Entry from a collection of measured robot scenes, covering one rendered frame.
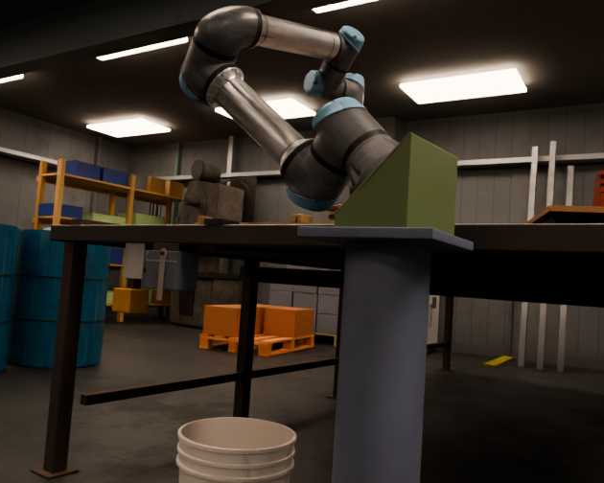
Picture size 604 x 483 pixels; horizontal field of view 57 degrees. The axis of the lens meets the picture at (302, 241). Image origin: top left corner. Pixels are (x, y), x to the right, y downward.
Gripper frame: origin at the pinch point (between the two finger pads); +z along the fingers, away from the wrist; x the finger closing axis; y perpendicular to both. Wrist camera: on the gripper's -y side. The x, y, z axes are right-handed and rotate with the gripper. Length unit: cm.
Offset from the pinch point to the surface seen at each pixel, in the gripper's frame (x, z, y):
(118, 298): -12, 38, 76
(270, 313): -443, 67, 95
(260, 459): 36, 70, 17
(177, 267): 0, 26, 52
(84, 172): -542, -99, 379
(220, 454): 39, 69, 25
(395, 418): 62, 52, -12
